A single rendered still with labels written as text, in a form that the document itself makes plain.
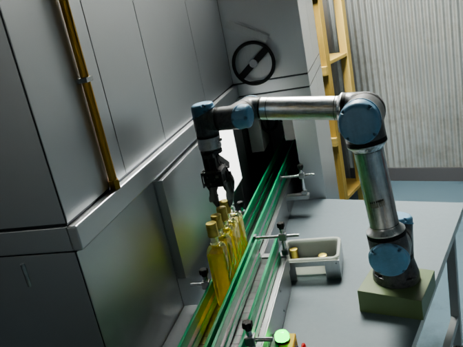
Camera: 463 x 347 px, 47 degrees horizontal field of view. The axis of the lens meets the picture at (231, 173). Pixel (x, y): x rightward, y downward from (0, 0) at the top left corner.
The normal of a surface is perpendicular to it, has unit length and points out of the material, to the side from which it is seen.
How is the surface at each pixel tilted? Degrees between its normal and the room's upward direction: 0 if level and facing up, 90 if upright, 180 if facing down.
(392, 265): 96
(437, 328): 0
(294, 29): 90
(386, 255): 96
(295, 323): 0
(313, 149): 90
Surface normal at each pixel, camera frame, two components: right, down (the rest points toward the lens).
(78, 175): 0.95, -0.11
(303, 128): -0.23, 0.34
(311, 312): -0.19, -0.93
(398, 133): -0.50, 0.36
